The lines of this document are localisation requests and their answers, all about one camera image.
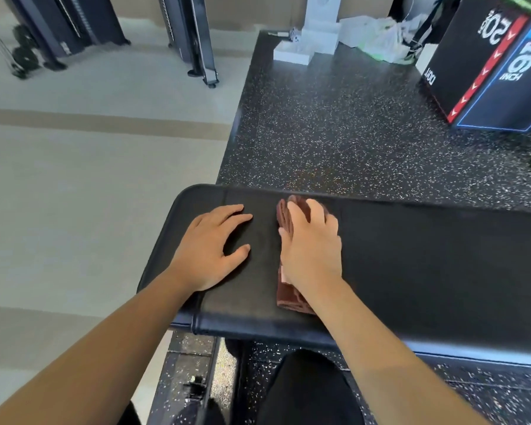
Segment black plyo box coloured borders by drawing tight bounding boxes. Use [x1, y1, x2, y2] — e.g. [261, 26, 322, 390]
[418, 0, 531, 132]

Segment person's right leg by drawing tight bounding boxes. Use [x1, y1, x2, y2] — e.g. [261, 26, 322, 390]
[256, 349, 363, 425]

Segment white printed box lid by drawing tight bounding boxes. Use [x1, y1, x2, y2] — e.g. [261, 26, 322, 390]
[305, 0, 342, 25]

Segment person's left hand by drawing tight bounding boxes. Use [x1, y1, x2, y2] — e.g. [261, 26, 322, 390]
[166, 204, 254, 293]

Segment black padded weight bench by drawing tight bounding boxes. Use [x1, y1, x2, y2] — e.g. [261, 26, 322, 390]
[137, 184, 531, 425]

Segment person's right forearm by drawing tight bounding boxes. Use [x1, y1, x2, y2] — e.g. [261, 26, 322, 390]
[299, 274, 492, 425]

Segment black strap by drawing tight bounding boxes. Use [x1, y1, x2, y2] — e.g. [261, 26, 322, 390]
[409, 0, 461, 45]

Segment person's leg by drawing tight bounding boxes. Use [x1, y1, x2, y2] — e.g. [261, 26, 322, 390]
[256, 349, 363, 425]
[114, 400, 143, 425]

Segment brown cleaning cloth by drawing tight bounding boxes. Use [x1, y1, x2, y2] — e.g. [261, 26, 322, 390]
[276, 194, 330, 316]

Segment clear plastic bags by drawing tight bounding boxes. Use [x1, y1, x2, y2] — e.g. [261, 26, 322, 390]
[362, 15, 415, 65]

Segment person's left leg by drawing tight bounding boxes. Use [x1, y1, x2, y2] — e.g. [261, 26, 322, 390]
[114, 400, 143, 425]

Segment white exercise ball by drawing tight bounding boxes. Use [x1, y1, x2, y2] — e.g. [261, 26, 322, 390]
[400, 0, 439, 22]

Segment person's left forearm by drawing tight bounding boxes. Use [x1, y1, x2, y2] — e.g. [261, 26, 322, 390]
[0, 269, 195, 425]

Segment flat white box tray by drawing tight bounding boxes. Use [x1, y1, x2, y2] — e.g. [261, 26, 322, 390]
[273, 41, 315, 66]

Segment person's right hand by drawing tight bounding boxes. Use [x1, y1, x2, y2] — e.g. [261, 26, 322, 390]
[277, 198, 344, 297]

